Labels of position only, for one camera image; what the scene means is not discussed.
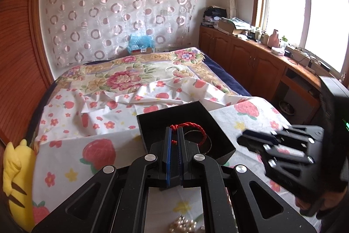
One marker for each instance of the pile of books and papers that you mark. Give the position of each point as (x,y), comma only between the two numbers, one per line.
(216,17)

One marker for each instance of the wooden sideboard cabinet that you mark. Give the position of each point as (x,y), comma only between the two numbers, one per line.
(282,81)

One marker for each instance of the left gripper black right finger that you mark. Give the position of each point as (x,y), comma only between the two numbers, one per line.
(181,155)

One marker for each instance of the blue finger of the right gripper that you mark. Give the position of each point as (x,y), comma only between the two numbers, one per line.
(259,135)

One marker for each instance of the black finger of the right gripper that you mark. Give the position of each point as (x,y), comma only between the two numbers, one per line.
(253,144)

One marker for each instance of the pink circle pattern curtain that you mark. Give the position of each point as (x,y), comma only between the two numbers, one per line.
(79,31)

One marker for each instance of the pink bottle on sideboard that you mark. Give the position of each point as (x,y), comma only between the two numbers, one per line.
(274,40)

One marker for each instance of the yellow plush toy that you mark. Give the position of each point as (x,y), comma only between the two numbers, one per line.
(18,168)

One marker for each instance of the window with wooden frame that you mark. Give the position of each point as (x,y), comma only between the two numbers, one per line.
(318,29)

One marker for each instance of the black open jewelry box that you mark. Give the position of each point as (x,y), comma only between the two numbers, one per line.
(211,141)

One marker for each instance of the blue plush toy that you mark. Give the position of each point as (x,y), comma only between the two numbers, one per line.
(140,43)

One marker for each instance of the person's right hand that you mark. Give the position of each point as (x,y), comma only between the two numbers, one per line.
(330,200)

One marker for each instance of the floral peony blanket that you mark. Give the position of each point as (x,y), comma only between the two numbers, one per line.
(127,74)

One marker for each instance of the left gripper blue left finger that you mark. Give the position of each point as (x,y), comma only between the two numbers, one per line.
(167,155)

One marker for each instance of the strawberry flower print sheet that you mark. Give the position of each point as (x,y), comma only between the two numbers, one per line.
(80,132)

